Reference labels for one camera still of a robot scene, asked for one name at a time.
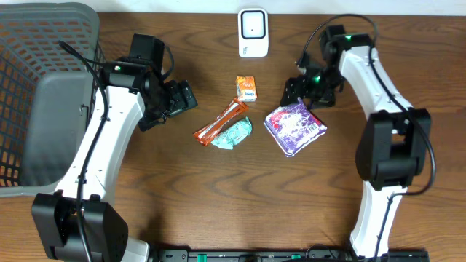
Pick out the grey plastic lattice basket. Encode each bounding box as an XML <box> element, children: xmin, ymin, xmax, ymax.
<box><xmin>1</xmin><ymin>2</ymin><xmax>105</xmax><ymax>197</ymax></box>

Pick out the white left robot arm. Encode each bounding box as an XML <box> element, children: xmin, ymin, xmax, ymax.
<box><xmin>31</xmin><ymin>61</ymin><xmax>197</xmax><ymax>261</ymax></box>

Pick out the orange snack bar wrapper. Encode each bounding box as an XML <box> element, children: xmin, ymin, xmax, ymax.
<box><xmin>193</xmin><ymin>98</ymin><xmax>249</xmax><ymax>146</ymax></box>

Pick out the floral red purple packet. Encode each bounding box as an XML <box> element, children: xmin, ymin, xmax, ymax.
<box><xmin>264</xmin><ymin>98</ymin><xmax>328</xmax><ymax>157</ymax></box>

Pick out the white barcode scanner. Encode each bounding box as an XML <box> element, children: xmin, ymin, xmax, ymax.
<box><xmin>237</xmin><ymin>8</ymin><xmax>269</xmax><ymax>58</ymax></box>

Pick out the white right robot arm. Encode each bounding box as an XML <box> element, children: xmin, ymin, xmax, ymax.
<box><xmin>280</xmin><ymin>26</ymin><xmax>435</xmax><ymax>261</ymax></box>

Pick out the small orange juice carton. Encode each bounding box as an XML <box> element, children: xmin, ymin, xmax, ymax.
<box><xmin>236</xmin><ymin>76</ymin><xmax>258</xmax><ymax>102</ymax></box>

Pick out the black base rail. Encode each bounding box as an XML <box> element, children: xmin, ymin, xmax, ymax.
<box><xmin>149</xmin><ymin>247</ymin><xmax>430</xmax><ymax>262</ymax></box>

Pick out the teal green packet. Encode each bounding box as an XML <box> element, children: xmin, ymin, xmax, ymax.
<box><xmin>211</xmin><ymin>117</ymin><xmax>253</xmax><ymax>150</ymax></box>

